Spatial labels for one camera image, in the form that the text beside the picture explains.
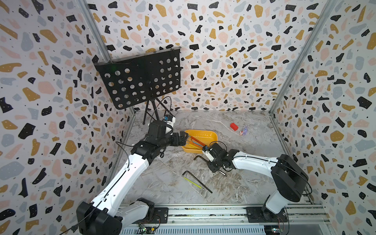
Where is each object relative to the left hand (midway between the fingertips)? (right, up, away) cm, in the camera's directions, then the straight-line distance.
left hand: (181, 133), depth 75 cm
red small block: (+36, +3, +35) cm, 50 cm away
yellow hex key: (+6, -10, +24) cm, 27 cm away
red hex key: (+8, -7, +27) cm, 30 cm away
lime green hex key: (+6, -30, +10) cm, 32 cm away
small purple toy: (+42, -1, +31) cm, 52 cm away
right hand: (+16, -20, +14) cm, 29 cm away
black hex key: (+6, -27, +11) cm, 30 cm away
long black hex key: (+10, -17, +19) cm, 27 cm away
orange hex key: (+7, -9, +25) cm, 28 cm away
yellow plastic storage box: (+14, -4, +31) cm, 34 cm away
